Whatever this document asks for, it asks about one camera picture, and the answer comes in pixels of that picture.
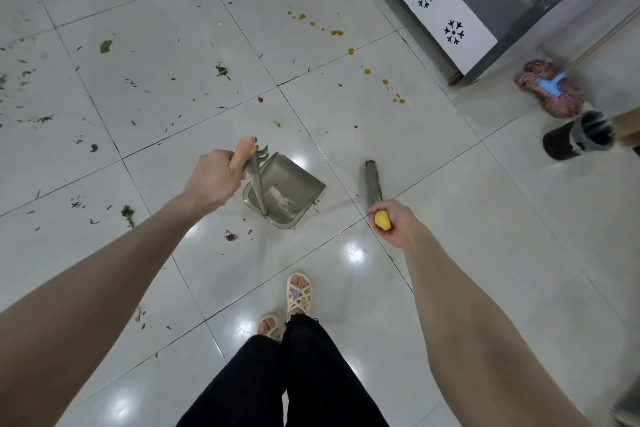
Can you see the person's left hand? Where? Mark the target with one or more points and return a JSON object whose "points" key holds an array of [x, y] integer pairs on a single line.
{"points": [[212, 179]]}

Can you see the person's right hand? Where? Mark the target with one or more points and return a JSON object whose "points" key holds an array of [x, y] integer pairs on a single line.
{"points": [[405, 226]]}

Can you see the grey broom with yellow cap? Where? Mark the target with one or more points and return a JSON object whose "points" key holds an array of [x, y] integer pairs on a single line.
{"points": [[371, 186]]}

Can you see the leaf debris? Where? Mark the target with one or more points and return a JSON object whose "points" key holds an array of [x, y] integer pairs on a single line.
{"points": [[106, 46]]}

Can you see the person's left forearm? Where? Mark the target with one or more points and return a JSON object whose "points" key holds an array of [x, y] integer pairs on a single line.
{"points": [[75, 316]]}

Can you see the person's right forearm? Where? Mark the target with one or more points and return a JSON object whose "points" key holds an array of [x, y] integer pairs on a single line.
{"points": [[475, 341]]}

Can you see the person's right beige sandal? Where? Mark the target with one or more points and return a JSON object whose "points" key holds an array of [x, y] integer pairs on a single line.
{"points": [[299, 294]]}

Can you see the person's beige sandal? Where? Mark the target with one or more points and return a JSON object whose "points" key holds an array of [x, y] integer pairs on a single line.
{"points": [[270, 326], [299, 294]]}

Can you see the person's left beige sandal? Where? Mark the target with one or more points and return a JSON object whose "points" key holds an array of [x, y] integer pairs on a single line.
{"points": [[270, 326]]}

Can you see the black trash bin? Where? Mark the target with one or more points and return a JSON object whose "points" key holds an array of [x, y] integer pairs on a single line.
{"points": [[562, 144]]}

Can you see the person's black trousers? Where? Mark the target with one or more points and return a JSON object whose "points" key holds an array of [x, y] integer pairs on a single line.
{"points": [[280, 381]]}

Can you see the orange liquid spill drops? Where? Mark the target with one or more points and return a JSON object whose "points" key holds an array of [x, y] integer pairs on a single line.
{"points": [[336, 33]]}

